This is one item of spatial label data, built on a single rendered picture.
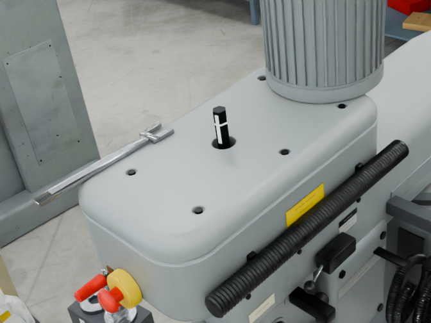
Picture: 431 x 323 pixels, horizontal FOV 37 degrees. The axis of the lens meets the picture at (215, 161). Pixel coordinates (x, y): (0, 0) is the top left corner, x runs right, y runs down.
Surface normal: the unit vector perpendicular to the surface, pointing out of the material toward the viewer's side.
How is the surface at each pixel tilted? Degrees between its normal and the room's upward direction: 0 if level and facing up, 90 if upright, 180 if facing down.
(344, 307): 90
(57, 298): 0
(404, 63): 0
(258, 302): 90
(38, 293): 0
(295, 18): 90
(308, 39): 90
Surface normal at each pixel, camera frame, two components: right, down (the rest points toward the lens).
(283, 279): 0.70, 0.34
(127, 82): -0.12, -0.81
